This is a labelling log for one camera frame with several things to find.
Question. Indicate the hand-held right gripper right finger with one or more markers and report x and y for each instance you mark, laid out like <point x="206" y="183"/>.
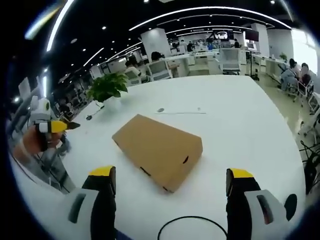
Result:
<point x="240" y="200"/>

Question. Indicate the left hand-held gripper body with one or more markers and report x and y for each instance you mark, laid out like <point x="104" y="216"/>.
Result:
<point x="41" y="110"/>

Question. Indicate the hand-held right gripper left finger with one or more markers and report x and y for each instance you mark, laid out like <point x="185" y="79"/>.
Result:
<point x="102" y="200"/>

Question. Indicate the brown cardboard shoe box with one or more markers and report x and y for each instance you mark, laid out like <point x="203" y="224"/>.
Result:
<point x="157" y="147"/>

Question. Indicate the person's left hand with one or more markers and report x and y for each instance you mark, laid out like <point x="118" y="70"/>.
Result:
<point x="26" y="145"/>

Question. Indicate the green potted plant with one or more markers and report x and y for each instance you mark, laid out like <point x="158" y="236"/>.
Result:
<point x="107" y="86"/>

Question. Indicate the white mesh office chair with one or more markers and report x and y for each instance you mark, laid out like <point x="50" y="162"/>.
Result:
<point x="132" y="77"/>
<point x="230" y="60"/>
<point x="160" y="70"/>

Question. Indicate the small round grey disc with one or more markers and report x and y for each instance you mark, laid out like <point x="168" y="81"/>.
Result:
<point x="160" y="109"/>

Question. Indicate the dark monitor screen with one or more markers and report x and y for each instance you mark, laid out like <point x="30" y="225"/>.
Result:
<point x="252" y="35"/>

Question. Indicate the wall screen with car picture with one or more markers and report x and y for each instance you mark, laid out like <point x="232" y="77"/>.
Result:
<point x="221" y="35"/>

